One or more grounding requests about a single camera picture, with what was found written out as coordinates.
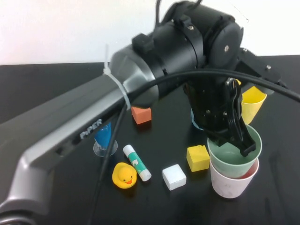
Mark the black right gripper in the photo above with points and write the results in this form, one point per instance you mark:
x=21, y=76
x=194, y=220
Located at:
x=211, y=105

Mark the green plastic cup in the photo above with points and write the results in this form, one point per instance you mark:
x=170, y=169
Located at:
x=229, y=161

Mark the yellow plastic cup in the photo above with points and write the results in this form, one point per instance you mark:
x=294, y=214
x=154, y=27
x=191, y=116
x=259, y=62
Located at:
x=252, y=105

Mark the light blue plastic cup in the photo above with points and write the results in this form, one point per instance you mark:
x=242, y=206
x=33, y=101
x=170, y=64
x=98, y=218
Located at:
x=193, y=120

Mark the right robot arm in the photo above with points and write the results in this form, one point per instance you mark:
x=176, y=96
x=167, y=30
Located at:
x=70, y=117

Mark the yellow foam cube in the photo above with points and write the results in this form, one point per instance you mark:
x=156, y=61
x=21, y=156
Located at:
x=199, y=159

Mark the pink plastic cup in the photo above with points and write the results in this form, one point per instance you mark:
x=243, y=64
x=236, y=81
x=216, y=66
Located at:
x=227, y=187

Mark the white foam cube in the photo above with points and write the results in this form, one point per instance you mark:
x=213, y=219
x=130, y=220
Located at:
x=174, y=177

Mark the orange foam cube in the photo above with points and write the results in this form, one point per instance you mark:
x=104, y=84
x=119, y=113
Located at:
x=141, y=116

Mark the white green glue stick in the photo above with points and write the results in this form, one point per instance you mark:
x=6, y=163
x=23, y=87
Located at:
x=137, y=162

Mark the yellow rubber duck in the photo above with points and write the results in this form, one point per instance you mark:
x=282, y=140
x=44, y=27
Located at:
x=124, y=175

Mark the white zip tie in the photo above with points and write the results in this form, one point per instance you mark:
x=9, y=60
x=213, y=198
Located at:
x=117, y=84

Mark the blue paper-wrapped tall glass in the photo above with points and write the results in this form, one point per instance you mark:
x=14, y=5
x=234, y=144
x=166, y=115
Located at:
x=102, y=137

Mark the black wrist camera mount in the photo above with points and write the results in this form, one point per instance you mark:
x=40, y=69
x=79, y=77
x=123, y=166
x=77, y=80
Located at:
x=257, y=65

